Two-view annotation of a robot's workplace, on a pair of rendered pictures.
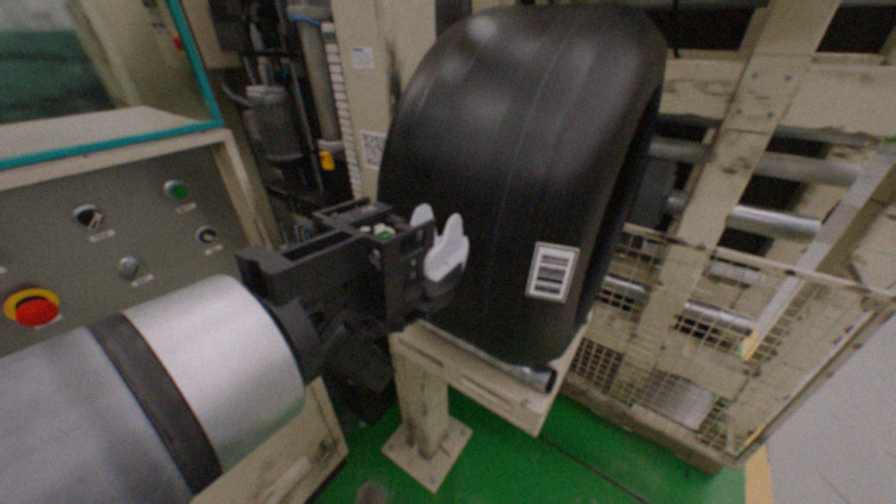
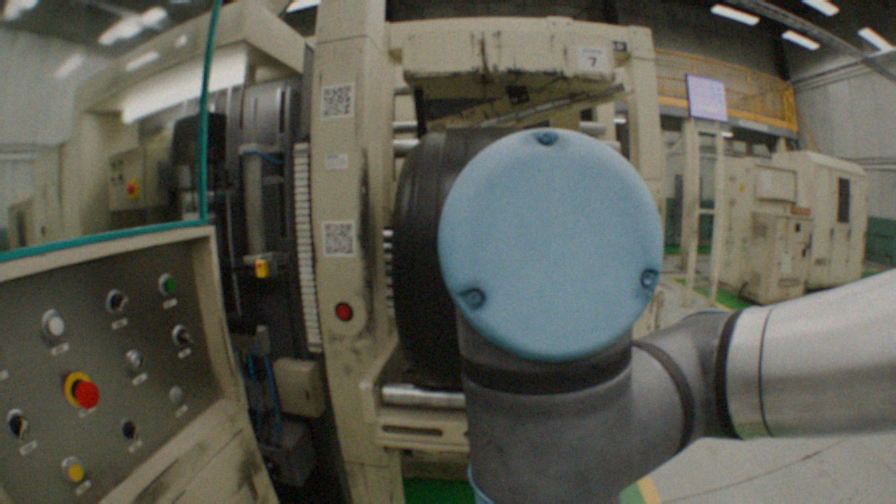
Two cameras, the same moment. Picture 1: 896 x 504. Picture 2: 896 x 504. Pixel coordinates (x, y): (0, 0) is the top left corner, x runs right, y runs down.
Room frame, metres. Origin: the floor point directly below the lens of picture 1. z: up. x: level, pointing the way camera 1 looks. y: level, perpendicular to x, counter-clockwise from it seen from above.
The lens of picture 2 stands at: (-0.10, 0.30, 1.30)
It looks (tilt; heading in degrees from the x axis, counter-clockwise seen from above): 9 degrees down; 332
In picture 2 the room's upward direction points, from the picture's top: 1 degrees counter-clockwise
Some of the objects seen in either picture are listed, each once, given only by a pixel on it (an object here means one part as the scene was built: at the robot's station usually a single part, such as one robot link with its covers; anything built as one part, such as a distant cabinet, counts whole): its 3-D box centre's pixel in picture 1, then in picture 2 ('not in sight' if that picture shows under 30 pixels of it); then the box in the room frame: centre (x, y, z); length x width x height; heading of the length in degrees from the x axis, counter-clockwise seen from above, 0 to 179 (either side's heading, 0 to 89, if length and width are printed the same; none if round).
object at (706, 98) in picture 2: not in sight; (707, 98); (1.49, -4.14, 2.60); 0.60 x 0.05 x 0.55; 55
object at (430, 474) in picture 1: (427, 438); not in sight; (0.69, 0.13, 0.02); 0.27 x 0.27 x 0.04; 56
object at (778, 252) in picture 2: not in sight; (779, 259); (0.69, -5.22, 0.62); 0.91 x 0.58 x 1.25; 55
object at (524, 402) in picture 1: (467, 359); (459, 422); (0.45, -0.02, 0.83); 0.36 x 0.09 x 0.06; 56
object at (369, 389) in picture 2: not in sight; (392, 363); (0.67, 0.05, 0.90); 0.40 x 0.03 x 0.10; 146
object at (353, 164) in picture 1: (361, 154); (311, 250); (0.72, 0.21, 1.19); 0.05 x 0.04 x 0.48; 146
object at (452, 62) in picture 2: not in sight; (508, 66); (0.74, -0.37, 1.71); 0.61 x 0.25 x 0.15; 56
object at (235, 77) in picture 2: not in sight; (177, 96); (1.06, 0.62, 1.66); 0.60 x 0.03 x 0.03; 56
